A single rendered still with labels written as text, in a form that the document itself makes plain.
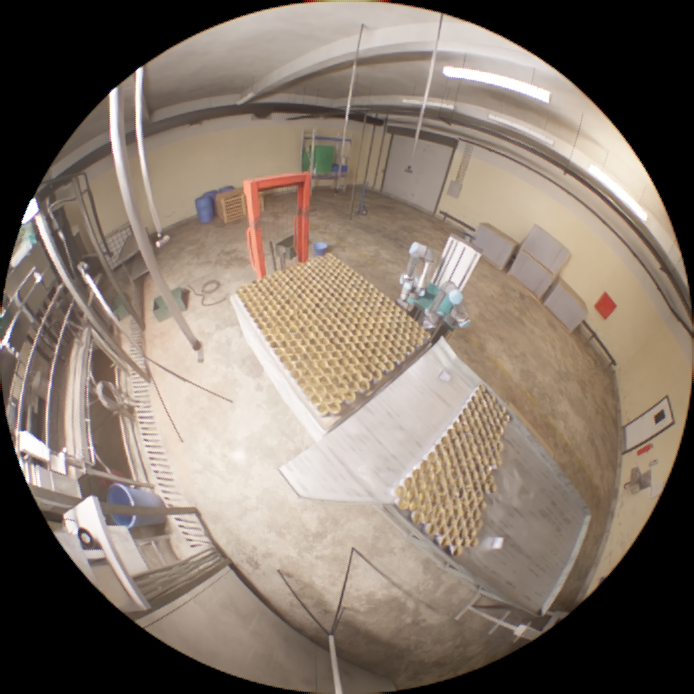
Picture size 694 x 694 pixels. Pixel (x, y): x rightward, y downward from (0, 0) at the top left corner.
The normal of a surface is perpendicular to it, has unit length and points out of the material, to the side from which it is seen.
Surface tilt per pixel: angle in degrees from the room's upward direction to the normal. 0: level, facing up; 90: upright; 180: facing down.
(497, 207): 90
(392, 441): 0
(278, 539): 0
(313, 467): 0
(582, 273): 90
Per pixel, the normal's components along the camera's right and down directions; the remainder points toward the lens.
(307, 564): 0.11, -0.59
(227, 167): 0.65, 0.66
